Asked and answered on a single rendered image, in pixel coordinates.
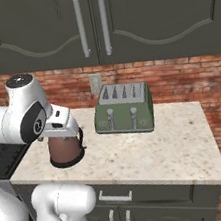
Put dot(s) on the dark grey wall cupboard door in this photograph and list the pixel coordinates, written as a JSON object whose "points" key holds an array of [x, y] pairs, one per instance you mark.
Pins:
{"points": [[35, 26], [160, 10]]}

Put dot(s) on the white wall outlet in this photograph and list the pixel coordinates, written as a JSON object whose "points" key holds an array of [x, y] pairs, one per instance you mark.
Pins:
{"points": [[95, 83]]}

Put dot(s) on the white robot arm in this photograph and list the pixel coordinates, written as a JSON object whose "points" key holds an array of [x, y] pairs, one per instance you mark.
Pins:
{"points": [[0, 128]]}

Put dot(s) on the dark grey drawer front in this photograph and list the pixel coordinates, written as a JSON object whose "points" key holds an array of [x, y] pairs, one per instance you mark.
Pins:
{"points": [[159, 192]]}

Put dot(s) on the brown kettle with black base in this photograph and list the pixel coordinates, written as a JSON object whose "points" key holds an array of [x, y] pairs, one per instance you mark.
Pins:
{"points": [[64, 150]]}

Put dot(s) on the black hob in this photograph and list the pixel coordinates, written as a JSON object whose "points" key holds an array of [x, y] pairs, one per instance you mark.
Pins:
{"points": [[7, 159]]}

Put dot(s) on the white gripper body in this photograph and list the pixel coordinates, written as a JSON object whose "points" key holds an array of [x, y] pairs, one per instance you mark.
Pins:
{"points": [[65, 131]]}

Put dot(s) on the green four-slot toaster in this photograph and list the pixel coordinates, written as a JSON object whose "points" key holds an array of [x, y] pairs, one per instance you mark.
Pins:
{"points": [[123, 117]]}

